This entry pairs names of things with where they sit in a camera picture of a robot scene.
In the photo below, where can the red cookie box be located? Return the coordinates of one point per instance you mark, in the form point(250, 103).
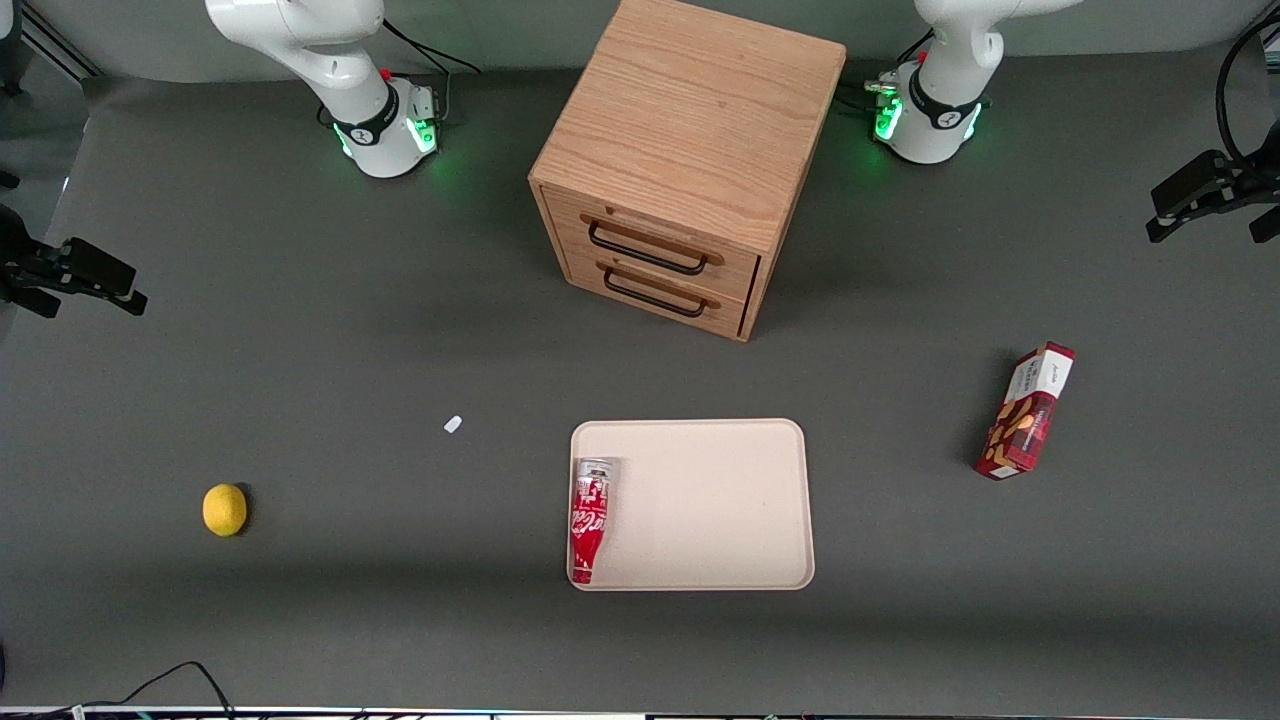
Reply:
point(1022, 420)

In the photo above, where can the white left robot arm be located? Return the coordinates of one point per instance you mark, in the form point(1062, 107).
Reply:
point(950, 80)

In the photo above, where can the beige plastic tray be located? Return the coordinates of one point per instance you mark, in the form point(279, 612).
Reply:
point(710, 500)

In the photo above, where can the red cola bottle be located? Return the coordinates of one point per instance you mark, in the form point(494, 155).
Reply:
point(588, 520)

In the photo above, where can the wooden drawer cabinet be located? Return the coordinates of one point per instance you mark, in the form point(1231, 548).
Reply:
point(690, 110)

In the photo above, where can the yellow lemon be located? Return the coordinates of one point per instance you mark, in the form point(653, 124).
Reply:
point(224, 510)

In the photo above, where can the black camera clamp mount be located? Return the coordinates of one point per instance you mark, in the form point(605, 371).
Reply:
point(1200, 190)
point(80, 270)

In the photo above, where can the aluminium frame rail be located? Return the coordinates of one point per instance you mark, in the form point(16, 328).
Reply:
point(60, 40)

